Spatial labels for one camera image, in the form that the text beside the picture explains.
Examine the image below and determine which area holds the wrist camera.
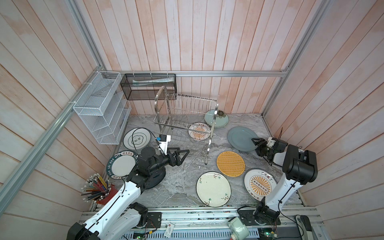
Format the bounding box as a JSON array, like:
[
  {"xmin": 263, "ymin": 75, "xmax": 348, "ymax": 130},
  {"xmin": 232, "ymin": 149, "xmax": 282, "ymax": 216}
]
[
  {"xmin": 157, "ymin": 134, "xmax": 171, "ymax": 155},
  {"xmin": 267, "ymin": 137, "xmax": 278, "ymax": 149}
]

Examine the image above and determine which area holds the black mesh wall basket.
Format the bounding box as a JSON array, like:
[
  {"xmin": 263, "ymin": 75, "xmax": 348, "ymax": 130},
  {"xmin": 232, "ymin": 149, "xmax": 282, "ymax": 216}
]
[{"xmin": 120, "ymin": 73, "xmax": 178, "ymax": 101}]

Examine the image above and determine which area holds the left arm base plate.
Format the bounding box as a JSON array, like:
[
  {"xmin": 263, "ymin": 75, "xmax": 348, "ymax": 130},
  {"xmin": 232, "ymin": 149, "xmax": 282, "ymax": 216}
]
[{"xmin": 135, "ymin": 212, "xmax": 162, "ymax": 229}]

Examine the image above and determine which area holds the grey green plate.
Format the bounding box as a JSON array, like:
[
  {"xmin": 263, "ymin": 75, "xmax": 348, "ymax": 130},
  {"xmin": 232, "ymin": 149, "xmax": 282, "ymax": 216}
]
[{"xmin": 228, "ymin": 126, "xmax": 258, "ymax": 152}]

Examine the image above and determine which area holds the light teal flower plate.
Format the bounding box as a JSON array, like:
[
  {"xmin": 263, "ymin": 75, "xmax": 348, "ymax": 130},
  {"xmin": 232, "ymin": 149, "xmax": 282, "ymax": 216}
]
[{"xmin": 204, "ymin": 110, "xmax": 229, "ymax": 128}]

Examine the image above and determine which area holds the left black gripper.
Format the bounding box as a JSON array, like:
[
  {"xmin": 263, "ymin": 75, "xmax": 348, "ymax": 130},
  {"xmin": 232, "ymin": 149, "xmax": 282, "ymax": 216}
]
[{"xmin": 148, "ymin": 146, "xmax": 190, "ymax": 173}]

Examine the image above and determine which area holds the white wire wall shelf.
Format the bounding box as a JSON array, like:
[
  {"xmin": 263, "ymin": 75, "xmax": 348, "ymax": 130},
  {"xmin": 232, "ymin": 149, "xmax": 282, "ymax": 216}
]
[{"xmin": 74, "ymin": 71, "xmax": 132, "ymax": 145}]

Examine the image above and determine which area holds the orange sunburst plate under rack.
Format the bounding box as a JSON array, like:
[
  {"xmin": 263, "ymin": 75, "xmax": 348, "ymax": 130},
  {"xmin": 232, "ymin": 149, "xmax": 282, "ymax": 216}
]
[{"xmin": 188, "ymin": 122, "xmax": 211, "ymax": 141}]

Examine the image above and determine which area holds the white plate black clover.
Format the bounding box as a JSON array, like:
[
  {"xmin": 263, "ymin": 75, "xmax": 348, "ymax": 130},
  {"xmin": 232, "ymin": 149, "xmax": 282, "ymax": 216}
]
[{"xmin": 123, "ymin": 128, "xmax": 152, "ymax": 150}]

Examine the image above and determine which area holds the cream floral plate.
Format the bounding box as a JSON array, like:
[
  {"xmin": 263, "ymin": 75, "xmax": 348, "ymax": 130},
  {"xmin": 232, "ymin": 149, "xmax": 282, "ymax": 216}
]
[{"xmin": 196, "ymin": 172, "xmax": 232, "ymax": 208}]

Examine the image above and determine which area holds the green rim lettered plate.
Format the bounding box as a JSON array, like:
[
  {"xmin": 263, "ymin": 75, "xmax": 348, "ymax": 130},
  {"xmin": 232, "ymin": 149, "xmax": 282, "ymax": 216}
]
[{"xmin": 106, "ymin": 151, "xmax": 138, "ymax": 180}]

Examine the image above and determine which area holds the white green device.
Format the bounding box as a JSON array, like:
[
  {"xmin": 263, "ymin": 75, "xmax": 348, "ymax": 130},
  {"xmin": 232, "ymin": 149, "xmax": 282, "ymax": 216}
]
[{"xmin": 228, "ymin": 217, "xmax": 250, "ymax": 240}]

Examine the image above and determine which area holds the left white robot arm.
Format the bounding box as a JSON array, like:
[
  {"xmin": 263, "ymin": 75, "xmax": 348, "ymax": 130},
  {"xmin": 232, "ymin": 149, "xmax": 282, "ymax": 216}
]
[{"xmin": 67, "ymin": 147, "xmax": 190, "ymax": 240}]

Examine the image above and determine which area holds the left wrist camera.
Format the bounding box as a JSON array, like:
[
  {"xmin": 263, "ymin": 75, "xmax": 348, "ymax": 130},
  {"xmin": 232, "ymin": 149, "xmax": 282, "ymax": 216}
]
[{"xmin": 157, "ymin": 134, "xmax": 171, "ymax": 155}]

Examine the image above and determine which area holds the dark navy plate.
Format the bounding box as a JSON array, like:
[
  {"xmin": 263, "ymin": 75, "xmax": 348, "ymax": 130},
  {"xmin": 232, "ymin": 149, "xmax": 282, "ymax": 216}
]
[{"xmin": 144, "ymin": 168, "xmax": 166, "ymax": 190}]

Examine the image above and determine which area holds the steel wire dish rack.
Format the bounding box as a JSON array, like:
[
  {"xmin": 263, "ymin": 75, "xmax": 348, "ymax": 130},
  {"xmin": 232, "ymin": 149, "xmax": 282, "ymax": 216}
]
[{"xmin": 154, "ymin": 87, "xmax": 219, "ymax": 165}]

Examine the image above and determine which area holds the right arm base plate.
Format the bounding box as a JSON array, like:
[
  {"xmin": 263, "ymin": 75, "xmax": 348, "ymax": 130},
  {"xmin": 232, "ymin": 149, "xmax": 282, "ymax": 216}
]
[{"xmin": 237, "ymin": 209, "xmax": 281, "ymax": 226}]

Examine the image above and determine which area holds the red pencil holder cup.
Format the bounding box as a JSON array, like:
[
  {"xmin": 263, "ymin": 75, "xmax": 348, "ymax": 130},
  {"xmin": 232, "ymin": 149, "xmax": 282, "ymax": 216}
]
[{"xmin": 81, "ymin": 174, "xmax": 118, "ymax": 205}]

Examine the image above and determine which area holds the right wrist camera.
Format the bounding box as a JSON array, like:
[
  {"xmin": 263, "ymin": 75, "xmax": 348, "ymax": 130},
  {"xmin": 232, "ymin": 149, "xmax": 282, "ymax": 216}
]
[{"xmin": 267, "ymin": 137, "xmax": 278, "ymax": 149}]

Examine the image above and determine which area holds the yellow woven plate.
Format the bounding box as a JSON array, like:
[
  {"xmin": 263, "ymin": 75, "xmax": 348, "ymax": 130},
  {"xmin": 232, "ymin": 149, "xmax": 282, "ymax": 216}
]
[{"xmin": 217, "ymin": 151, "xmax": 246, "ymax": 177}]

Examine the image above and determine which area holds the orange sunburst plate right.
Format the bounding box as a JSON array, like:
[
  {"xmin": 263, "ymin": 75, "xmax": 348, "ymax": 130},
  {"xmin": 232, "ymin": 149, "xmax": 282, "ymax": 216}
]
[{"xmin": 244, "ymin": 169, "xmax": 277, "ymax": 201}]

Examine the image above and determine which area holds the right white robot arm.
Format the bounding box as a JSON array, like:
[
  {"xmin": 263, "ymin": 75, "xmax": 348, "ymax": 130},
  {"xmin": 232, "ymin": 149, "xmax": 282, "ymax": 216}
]
[{"xmin": 252, "ymin": 137, "xmax": 318, "ymax": 225}]

